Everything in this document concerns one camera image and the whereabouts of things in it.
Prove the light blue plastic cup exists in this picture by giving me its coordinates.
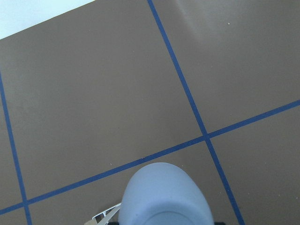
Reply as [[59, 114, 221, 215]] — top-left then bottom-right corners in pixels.
[[118, 163, 214, 225]]

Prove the white wire cup holder rack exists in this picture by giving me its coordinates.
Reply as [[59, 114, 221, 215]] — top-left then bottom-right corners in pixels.
[[84, 203, 121, 225]]

